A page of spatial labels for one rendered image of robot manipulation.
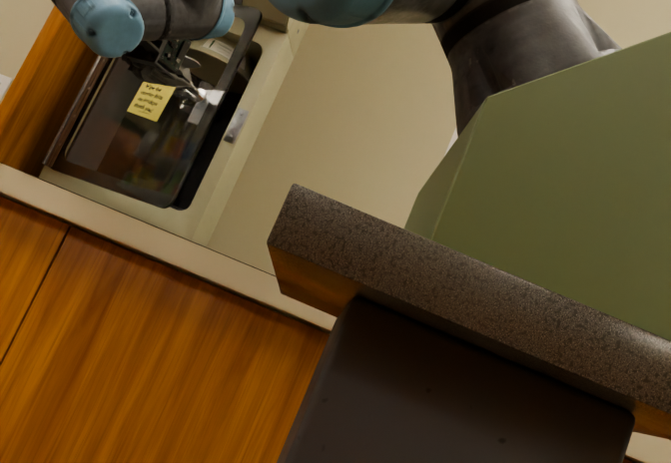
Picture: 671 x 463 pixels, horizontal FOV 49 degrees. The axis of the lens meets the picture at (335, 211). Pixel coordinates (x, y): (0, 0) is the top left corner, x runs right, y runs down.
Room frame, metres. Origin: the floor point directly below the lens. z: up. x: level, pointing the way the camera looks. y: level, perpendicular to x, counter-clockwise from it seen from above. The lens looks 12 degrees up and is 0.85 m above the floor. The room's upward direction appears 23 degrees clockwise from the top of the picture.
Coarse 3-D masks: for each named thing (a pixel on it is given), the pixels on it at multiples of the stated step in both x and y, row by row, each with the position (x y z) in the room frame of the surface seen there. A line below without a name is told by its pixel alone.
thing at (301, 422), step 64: (384, 320) 0.48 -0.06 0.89; (320, 384) 0.48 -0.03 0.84; (384, 384) 0.48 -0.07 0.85; (448, 384) 0.48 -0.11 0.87; (512, 384) 0.48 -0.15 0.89; (320, 448) 0.48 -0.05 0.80; (384, 448) 0.48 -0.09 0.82; (448, 448) 0.48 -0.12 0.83; (512, 448) 0.48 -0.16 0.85; (576, 448) 0.48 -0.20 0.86
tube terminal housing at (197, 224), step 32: (256, 32) 1.36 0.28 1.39; (288, 32) 1.35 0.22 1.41; (256, 64) 1.48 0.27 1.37; (288, 64) 1.44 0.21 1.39; (256, 96) 1.35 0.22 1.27; (256, 128) 1.43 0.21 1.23; (224, 160) 1.35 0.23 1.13; (96, 192) 1.38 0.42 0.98; (224, 192) 1.41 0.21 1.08; (160, 224) 1.36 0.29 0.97; (192, 224) 1.35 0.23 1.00
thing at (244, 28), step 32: (224, 64) 1.26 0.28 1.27; (96, 96) 1.37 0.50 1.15; (128, 96) 1.33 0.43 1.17; (192, 96) 1.27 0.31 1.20; (224, 96) 1.25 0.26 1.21; (96, 128) 1.35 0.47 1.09; (128, 128) 1.32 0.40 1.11; (160, 128) 1.29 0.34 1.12; (192, 128) 1.26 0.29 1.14; (64, 160) 1.37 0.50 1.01; (96, 160) 1.33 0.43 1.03; (128, 160) 1.30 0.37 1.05; (160, 160) 1.27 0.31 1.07; (192, 160) 1.25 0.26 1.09; (128, 192) 1.29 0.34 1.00; (160, 192) 1.26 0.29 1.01
